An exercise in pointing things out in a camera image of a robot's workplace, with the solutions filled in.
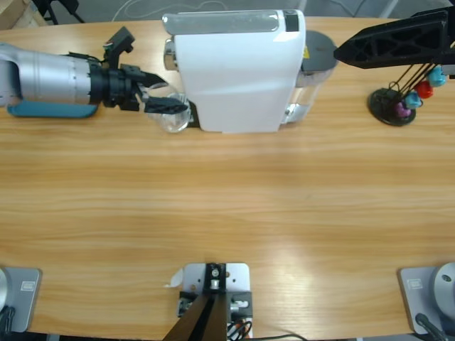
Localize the dark camera post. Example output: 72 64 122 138
164 262 228 341

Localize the brown cardboard box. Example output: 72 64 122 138
0 0 47 31

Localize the clear water tank black lid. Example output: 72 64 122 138
280 30 341 125

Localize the black base cable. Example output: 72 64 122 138
0 305 16 334
414 312 447 341

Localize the large blue coffee capsule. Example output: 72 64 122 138
426 66 448 88

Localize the clear glass cup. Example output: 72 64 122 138
145 83 195 134

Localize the red coffee capsule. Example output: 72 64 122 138
414 80 434 100

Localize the black capsule holder with rods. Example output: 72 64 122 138
368 63 440 127

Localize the white mount block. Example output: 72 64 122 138
177 261 254 341

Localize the teal plastic tray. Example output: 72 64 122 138
6 100 100 119

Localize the arm grey base plate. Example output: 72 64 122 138
397 261 455 335
0 266 43 334

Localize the black chair frame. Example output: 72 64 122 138
31 0 86 25

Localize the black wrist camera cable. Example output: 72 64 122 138
67 51 107 67

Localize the small blue coffee capsule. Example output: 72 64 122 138
404 91 424 110

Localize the black cable under mount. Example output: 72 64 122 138
248 332 306 341

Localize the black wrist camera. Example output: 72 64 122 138
102 26 137 70

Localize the white floor cable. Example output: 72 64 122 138
112 0 230 19

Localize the white tape tab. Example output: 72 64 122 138
163 268 185 288

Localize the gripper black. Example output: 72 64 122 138
90 63 189 114
333 6 455 77

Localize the white capsule coffee machine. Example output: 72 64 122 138
161 9 307 135

